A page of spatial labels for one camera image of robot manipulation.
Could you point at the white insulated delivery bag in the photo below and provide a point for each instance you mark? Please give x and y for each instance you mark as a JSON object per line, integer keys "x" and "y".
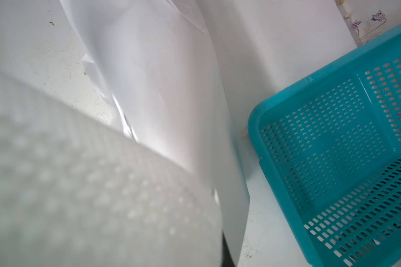
{"x": 116, "y": 142}

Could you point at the teal plastic basket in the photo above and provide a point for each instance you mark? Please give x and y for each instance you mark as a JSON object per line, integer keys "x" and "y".
{"x": 330, "y": 149}

